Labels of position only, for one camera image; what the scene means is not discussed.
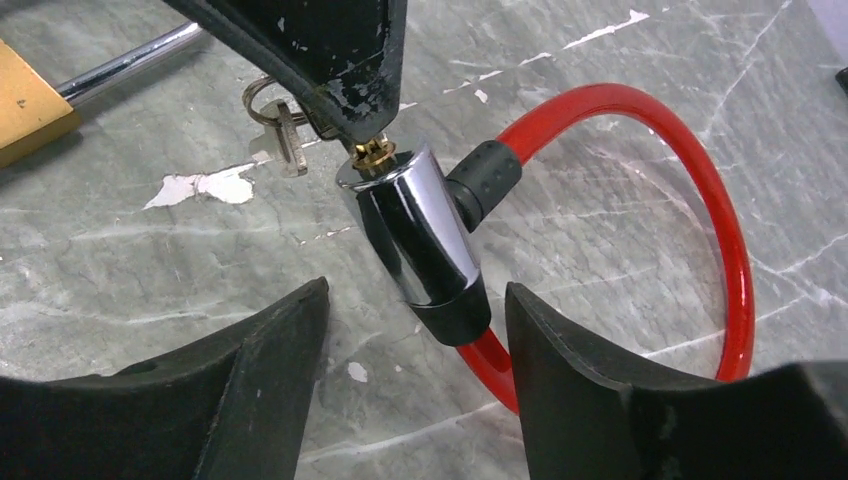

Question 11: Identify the red cable lock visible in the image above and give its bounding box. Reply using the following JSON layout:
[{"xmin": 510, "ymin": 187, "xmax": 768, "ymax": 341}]
[{"xmin": 336, "ymin": 83, "xmax": 755, "ymax": 411}]

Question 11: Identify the small silver key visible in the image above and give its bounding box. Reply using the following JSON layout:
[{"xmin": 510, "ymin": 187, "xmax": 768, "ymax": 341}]
[{"xmin": 241, "ymin": 74, "xmax": 399, "ymax": 179}]

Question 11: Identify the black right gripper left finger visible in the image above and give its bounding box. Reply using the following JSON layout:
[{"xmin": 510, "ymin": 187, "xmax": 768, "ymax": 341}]
[{"xmin": 1, "ymin": 278, "xmax": 330, "ymax": 479}]

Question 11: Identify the brass padlock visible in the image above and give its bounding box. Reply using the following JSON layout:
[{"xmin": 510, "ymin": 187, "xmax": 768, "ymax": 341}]
[{"xmin": 1, "ymin": 22, "xmax": 206, "ymax": 168}]

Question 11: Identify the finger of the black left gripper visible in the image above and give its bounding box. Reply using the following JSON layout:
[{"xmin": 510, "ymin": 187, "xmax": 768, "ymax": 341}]
[{"xmin": 166, "ymin": 0, "xmax": 407, "ymax": 144}]

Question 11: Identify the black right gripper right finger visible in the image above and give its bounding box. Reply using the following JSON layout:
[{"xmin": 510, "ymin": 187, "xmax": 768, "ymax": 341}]
[{"xmin": 505, "ymin": 282, "xmax": 847, "ymax": 479}]

